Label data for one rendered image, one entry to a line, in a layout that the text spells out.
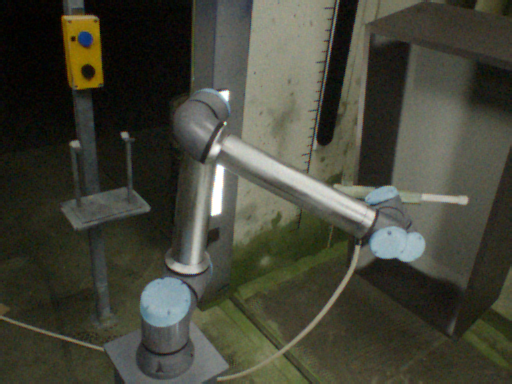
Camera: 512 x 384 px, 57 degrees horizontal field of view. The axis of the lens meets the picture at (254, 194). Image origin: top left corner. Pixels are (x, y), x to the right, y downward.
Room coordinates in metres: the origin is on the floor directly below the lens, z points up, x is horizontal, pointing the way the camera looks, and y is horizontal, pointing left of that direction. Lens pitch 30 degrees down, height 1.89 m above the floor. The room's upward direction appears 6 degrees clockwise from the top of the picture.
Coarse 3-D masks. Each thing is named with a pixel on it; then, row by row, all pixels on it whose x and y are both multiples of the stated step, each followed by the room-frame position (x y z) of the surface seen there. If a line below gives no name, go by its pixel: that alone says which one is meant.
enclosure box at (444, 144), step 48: (384, 48) 1.81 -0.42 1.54; (432, 48) 1.52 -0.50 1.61; (480, 48) 1.44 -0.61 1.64; (384, 96) 1.86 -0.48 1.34; (432, 96) 1.92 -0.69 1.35; (480, 96) 1.77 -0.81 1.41; (384, 144) 1.92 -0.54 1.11; (432, 144) 1.92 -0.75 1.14; (480, 144) 1.76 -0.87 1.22; (432, 192) 1.92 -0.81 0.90; (480, 192) 1.75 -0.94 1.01; (432, 240) 1.92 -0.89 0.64; (480, 240) 1.75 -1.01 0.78; (384, 288) 1.73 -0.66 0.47; (432, 288) 1.73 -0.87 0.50; (480, 288) 1.45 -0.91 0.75
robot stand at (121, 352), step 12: (192, 324) 1.21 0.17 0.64; (132, 336) 1.13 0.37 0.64; (192, 336) 1.16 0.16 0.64; (108, 348) 1.07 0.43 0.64; (120, 348) 1.07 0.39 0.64; (132, 348) 1.08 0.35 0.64; (204, 348) 1.11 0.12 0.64; (120, 360) 1.02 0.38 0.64; (132, 360) 1.03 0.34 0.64; (204, 360) 1.06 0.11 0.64; (216, 360) 1.07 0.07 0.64; (120, 372) 0.98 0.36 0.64; (132, 372) 0.98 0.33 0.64; (192, 372) 1.01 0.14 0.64; (204, 372) 1.01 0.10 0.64; (216, 372) 1.02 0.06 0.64
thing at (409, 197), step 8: (336, 184) 1.43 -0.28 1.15; (344, 184) 1.42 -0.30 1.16; (352, 184) 1.42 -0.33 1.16; (352, 192) 1.40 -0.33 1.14; (360, 192) 1.40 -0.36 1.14; (368, 192) 1.41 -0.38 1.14; (400, 192) 1.43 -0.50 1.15; (408, 192) 1.43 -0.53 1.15; (416, 192) 1.44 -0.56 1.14; (360, 200) 1.40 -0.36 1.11; (408, 200) 1.42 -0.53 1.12; (416, 200) 1.43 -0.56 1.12; (424, 200) 1.45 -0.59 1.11; (432, 200) 1.45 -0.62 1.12; (440, 200) 1.45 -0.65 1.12; (448, 200) 1.46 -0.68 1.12; (456, 200) 1.46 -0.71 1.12; (464, 200) 1.46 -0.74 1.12; (360, 240) 1.38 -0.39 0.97
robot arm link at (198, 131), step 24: (192, 120) 1.07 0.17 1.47; (216, 120) 1.09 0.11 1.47; (192, 144) 1.04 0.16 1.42; (216, 144) 1.03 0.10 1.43; (240, 144) 1.06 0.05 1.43; (240, 168) 1.03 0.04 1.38; (264, 168) 1.02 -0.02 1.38; (288, 168) 1.04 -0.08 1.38; (288, 192) 1.01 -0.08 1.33; (312, 192) 1.00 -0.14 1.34; (336, 192) 1.02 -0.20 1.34; (336, 216) 0.98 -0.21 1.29; (360, 216) 0.98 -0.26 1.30; (384, 216) 1.00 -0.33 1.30; (384, 240) 0.95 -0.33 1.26
